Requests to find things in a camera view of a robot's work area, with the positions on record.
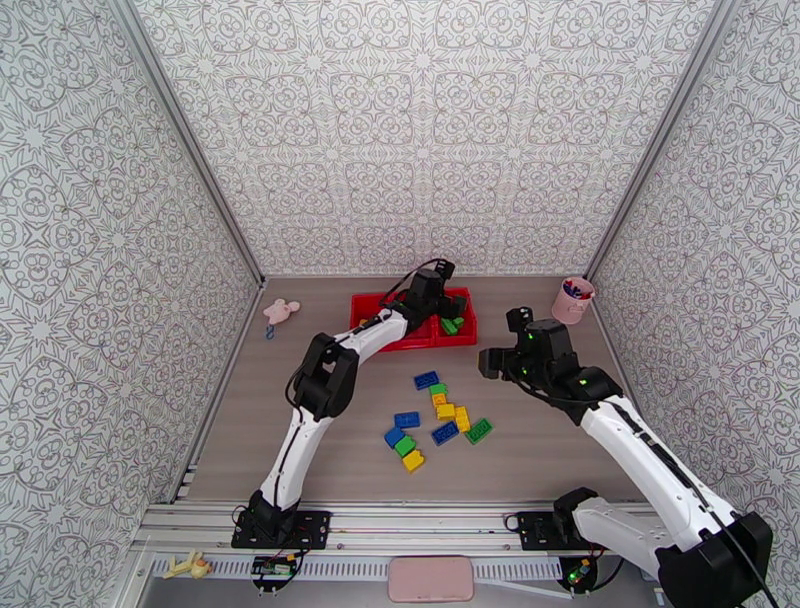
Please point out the small green lego brick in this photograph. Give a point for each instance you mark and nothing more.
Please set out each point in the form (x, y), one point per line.
(437, 389)

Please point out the blue lego brick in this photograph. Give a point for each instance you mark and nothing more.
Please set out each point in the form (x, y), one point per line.
(393, 436)
(445, 432)
(407, 419)
(427, 380)

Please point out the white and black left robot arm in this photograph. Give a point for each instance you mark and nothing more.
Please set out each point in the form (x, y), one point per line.
(294, 450)

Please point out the red plastic bin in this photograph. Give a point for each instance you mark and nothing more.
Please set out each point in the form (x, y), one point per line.
(465, 337)
(417, 342)
(365, 309)

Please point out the pink pen cup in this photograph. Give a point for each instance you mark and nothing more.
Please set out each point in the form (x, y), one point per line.
(570, 307)

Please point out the pink plush mouse toy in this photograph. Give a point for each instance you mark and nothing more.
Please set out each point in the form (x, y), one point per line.
(279, 310)

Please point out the pink rectangular case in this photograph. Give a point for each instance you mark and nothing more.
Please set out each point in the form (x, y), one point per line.
(431, 578)

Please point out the round circuit board with LED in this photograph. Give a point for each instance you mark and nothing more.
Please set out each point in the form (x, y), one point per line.
(578, 572)

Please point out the green circuit board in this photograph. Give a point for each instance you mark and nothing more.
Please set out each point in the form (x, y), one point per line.
(274, 567)

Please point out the yellow duck toy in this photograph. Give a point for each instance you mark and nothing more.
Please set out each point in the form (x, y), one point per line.
(187, 566)

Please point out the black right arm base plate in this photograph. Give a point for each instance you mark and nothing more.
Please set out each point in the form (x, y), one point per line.
(531, 531)

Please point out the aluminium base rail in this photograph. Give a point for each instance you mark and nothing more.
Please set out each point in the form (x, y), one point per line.
(425, 531)

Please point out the aluminium table edge rail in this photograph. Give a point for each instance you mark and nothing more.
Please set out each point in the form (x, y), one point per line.
(222, 390)

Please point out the aluminium frame post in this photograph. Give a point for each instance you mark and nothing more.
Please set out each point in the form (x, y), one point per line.
(192, 140)
(654, 140)

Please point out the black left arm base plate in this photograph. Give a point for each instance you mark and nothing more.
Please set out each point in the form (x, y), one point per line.
(312, 528)

